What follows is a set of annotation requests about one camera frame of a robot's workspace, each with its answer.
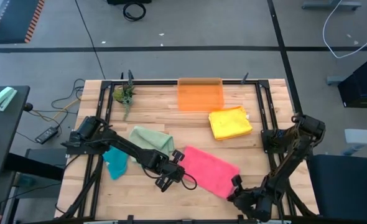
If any dark blue chair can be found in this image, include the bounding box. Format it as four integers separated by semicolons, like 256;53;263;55
307;154;367;220

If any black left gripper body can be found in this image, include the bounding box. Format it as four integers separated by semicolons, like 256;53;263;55
154;157;186;184

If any white floor cable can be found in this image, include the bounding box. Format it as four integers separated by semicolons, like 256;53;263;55
322;0;367;59

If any mint green stapler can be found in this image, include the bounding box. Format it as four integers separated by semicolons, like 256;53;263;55
0;86;18;112

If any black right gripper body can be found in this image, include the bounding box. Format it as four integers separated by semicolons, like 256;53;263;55
227;186;273;222

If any black floor cable tangle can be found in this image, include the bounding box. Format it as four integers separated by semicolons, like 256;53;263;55
15;78;85;144

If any black aluminium table frame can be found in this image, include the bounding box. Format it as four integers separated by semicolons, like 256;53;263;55
54;79;320;224

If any black office desk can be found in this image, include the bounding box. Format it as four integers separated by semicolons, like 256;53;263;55
0;86;30;177

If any yellow floor cable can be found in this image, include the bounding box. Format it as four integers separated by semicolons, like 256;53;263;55
30;98;79;121

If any teal microfiber towel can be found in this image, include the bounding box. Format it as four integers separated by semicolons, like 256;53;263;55
102;146;129;180

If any light green microfiber towel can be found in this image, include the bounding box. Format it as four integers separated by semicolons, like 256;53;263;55
129;125;175;162

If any yellow microfiber towel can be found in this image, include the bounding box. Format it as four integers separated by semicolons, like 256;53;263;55
208;105;253;141

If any pink microfiber towel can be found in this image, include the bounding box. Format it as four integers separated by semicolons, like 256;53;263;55
179;146;241;200

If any grey desk foot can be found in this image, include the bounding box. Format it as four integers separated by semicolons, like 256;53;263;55
301;0;363;11

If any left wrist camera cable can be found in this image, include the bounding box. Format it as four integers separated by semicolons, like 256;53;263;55
141;166;198;191

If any black orange-edged floor mat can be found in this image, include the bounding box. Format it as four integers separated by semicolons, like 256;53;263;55
0;0;45;44

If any light grey furniture base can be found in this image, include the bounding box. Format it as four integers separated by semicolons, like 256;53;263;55
344;129;367;156

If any small potted succulent plant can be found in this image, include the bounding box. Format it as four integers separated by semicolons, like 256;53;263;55
112;82;137;121

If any black equipment case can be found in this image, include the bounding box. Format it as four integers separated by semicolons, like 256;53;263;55
338;58;367;109

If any long thin black cable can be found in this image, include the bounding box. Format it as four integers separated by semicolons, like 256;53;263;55
74;0;106;80

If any coiled black cable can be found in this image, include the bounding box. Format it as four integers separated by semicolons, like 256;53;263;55
123;2;147;22

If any black power adapter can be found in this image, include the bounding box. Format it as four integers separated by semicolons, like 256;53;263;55
34;126;59;145

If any orange translucent plastic bin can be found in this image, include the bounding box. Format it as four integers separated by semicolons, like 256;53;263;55
177;77;225;112

